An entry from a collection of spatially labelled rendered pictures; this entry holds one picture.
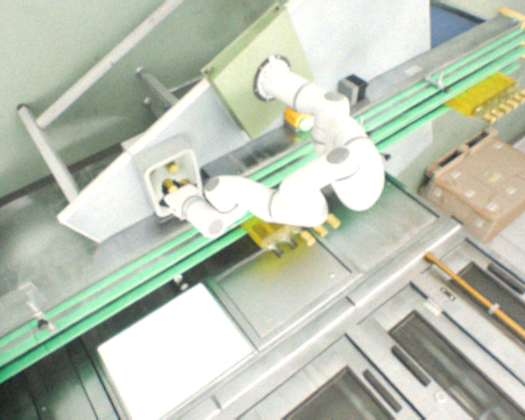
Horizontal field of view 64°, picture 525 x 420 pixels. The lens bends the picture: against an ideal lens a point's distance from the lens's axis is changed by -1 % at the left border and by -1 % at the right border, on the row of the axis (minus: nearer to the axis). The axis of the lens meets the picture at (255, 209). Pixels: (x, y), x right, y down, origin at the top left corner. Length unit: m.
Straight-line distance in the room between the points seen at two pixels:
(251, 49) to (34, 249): 1.17
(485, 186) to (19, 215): 4.63
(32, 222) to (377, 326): 1.45
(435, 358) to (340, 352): 0.30
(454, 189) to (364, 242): 3.58
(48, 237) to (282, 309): 1.01
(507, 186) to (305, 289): 4.19
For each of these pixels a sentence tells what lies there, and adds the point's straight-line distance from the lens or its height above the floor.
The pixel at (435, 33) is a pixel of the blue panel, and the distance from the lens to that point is 2.41.
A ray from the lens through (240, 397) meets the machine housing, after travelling 1.41.
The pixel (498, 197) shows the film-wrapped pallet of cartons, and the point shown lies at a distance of 5.31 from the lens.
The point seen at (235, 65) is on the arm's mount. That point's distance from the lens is 1.31.
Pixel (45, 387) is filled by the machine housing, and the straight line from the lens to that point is 1.61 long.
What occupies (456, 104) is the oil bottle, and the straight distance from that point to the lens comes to 2.17.
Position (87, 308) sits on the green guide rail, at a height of 0.95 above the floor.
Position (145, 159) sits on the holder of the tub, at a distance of 1.33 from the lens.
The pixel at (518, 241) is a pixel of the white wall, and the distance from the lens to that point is 6.04.
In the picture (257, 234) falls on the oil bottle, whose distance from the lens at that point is 1.46.
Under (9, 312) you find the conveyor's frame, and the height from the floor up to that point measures 0.83.
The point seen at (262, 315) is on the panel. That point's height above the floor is 1.23.
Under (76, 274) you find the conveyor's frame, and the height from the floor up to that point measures 0.83.
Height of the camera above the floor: 1.78
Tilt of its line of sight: 33 degrees down
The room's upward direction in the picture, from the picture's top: 135 degrees clockwise
